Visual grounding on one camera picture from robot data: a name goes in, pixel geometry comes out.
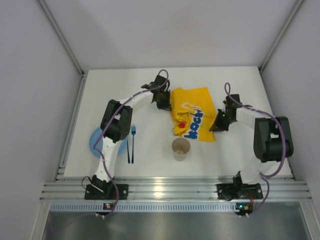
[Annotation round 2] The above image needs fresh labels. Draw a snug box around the beige plastic cup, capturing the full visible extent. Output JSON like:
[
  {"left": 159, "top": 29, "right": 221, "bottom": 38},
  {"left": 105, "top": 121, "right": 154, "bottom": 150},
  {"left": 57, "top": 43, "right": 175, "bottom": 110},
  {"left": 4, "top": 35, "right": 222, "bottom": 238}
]
[{"left": 171, "top": 137, "right": 191, "bottom": 162}]

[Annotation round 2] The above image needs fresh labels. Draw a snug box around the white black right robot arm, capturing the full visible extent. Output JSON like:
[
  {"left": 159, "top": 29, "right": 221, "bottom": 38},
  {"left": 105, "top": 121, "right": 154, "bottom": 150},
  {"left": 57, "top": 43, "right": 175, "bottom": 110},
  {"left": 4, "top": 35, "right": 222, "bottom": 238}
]
[{"left": 210, "top": 94, "right": 294, "bottom": 185}]

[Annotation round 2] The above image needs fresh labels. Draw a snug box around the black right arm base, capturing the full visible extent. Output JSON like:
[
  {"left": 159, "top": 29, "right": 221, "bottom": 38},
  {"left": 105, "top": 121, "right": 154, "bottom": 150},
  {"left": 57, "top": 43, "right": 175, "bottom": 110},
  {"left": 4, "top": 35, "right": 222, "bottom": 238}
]
[{"left": 216, "top": 174, "right": 264, "bottom": 201}]

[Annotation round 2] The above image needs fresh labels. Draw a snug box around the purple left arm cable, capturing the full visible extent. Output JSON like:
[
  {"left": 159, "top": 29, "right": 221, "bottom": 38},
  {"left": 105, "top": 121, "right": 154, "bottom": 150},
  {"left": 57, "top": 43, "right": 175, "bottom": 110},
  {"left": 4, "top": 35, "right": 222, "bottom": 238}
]
[{"left": 92, "top": 69, "right": 170, "bottom": 218}]

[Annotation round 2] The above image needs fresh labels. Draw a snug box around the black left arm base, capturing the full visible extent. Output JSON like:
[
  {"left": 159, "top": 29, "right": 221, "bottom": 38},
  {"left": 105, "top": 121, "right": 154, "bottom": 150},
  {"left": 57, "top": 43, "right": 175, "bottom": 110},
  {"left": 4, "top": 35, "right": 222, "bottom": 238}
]
[{"left": 84, "top": 175, "right": 129, "bottom": 200}]

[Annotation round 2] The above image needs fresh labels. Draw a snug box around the yellow Pikachu cloth placemat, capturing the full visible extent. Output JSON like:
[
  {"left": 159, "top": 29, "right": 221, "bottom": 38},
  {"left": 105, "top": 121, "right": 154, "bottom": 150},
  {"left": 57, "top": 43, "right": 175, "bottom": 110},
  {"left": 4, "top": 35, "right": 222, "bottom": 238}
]
[{"left": 170, "top": 87, "right": 217, "bottom": 142}]

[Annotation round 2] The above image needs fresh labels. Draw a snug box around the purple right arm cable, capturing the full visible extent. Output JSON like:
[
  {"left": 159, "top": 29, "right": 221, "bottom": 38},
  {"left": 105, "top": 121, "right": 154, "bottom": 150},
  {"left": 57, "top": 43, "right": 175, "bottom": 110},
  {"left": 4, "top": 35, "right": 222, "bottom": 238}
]
[{"left": 223, "top": 82, "right": 288, "bottom": 216}]

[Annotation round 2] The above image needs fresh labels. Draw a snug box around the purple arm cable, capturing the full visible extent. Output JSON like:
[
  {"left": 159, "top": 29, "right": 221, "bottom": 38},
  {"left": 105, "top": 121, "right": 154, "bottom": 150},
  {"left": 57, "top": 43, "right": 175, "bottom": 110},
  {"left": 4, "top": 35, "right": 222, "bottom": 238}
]
[
  {"left": 92, "top": 69, "right": 170, "bottom": 218},
  {"left": 223, "top": 82, "right": 288, "bottom": 216}
]

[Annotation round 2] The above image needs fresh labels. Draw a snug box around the slotted grey cable duct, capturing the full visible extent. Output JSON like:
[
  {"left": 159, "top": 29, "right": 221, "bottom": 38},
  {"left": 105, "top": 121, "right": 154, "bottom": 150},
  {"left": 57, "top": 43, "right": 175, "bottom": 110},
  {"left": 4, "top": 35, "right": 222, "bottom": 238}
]
[{"left": 50, "top": 202, "right": 252, "bottom": 213}]

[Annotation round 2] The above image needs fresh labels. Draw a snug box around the light blue plate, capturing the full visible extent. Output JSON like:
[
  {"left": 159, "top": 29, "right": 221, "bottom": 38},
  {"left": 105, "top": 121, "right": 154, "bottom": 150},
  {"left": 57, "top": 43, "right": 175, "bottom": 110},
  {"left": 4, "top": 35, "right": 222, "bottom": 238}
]
[{"left": 89, "top": 126, "right": 127, "bottom": 160}]

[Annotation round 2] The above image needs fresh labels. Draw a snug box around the blue metallic fork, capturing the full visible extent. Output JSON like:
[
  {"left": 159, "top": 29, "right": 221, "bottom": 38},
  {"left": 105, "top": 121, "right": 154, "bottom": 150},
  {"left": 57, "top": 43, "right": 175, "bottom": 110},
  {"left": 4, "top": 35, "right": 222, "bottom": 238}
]
[{"left": 131, "top": 124, "right": 137, "bottom": 164}]

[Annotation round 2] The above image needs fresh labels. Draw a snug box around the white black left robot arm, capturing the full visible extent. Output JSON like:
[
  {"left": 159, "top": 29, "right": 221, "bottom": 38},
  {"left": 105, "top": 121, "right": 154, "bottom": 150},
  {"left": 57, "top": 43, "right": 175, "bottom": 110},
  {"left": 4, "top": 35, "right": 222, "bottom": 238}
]
[{"left": 93, "top": 73, "right": 171, "bottom": 186}]

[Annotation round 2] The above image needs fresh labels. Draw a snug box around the aluminium frame rail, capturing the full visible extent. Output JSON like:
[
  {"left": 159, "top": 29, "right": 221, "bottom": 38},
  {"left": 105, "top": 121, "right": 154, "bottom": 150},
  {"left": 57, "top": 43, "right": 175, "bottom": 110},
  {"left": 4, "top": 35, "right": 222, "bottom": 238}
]
[{"left": 40, "top": 177, "right": 312, "bottom": 202}]

